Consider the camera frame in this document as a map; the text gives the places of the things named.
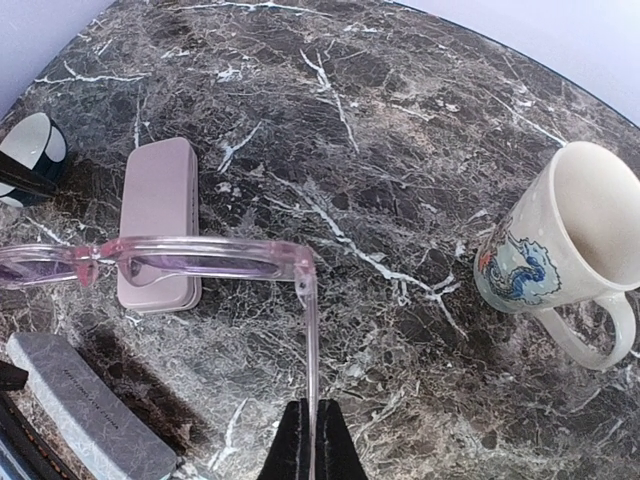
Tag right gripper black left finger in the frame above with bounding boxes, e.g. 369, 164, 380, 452
258, 399, 310, 480

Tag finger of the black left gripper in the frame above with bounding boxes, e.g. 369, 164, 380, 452
0, 152, 57, 195

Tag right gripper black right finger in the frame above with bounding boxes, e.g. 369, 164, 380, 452
315, 399, 368, 480

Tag pink glasses case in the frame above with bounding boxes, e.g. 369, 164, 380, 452
117, 137, 202, 314

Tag clear frame dark-lens sunglasses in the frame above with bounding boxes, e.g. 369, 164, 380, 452
1, 237, 319, 479

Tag grey glasses case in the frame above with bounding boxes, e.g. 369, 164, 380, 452
6, 333, 177, 480

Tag white ceramic bowl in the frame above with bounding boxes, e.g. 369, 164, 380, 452
1, 112, 70, 208

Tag cream ceramic mug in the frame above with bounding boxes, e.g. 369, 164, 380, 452
473, 141, 639, 370

